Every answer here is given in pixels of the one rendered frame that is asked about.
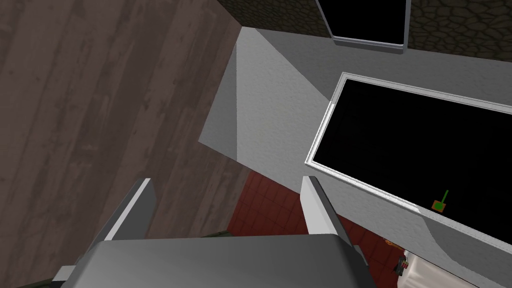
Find black window with white frame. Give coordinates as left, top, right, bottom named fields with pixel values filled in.
left=303, top=71, right=512, bottom=246

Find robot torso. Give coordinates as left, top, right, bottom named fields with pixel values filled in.
left=393, top=249, right=479, bottom=288

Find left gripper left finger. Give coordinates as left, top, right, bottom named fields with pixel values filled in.
left=103, top=177, right=157, bottom=241

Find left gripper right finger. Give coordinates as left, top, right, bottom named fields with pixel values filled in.
left=299, top=175, right=353, bottom=247

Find black window with grey frame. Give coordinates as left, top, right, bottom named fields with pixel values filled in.
left=315, top=0, right=413, bottom=55

